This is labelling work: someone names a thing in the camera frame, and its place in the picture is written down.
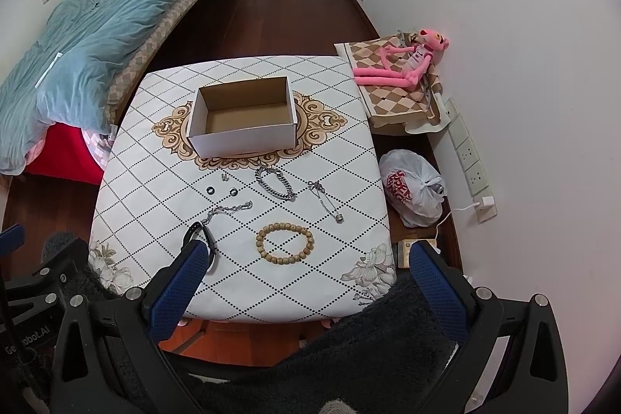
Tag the white charger plug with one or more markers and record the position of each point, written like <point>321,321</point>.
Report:
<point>486,202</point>

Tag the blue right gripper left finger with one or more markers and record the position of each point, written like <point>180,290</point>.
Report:
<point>173,287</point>

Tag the black fuzzy seat cover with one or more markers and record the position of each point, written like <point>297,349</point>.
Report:
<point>384,359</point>

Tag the light blue duvet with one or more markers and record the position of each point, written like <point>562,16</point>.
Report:
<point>67,74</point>

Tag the small beige box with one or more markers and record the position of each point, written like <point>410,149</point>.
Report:
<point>403,249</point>

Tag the patterned white tablecloth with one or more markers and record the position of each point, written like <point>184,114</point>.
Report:
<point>300,234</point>

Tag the red bed sheet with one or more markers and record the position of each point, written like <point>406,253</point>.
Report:
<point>65,155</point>

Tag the pink panther plush toy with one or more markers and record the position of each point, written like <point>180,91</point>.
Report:
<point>404,66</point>

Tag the white cardboard box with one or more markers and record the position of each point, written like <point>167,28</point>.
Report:
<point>243,117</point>

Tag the white power strip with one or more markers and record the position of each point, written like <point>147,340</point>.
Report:
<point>474,172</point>

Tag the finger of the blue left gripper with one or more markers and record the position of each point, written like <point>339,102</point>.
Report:
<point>11,239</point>

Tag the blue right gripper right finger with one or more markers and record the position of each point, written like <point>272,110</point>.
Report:
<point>428,271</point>

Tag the white plastic bag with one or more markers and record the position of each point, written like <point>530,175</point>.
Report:
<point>413,187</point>

